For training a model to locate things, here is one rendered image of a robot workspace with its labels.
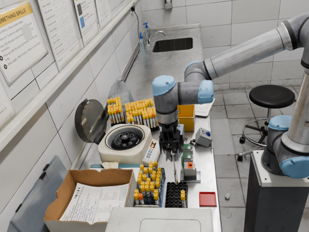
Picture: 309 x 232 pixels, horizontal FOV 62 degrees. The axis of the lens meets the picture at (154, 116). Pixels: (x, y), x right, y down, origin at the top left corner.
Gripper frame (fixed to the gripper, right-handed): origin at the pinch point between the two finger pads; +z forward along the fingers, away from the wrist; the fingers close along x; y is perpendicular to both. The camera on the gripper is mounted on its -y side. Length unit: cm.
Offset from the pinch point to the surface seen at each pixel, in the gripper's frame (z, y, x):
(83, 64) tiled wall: -22, -54, -50
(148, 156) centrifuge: 12.6, -14.6, -13.7
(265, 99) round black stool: 40, -105, 64
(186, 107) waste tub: 9, -52, 5
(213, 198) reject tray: 17.3, 5.9, 14.8
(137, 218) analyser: -12.5, 36.3, -6.5
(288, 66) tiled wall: 77, -245, 127
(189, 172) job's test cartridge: 12.0, -3.4, 5.5
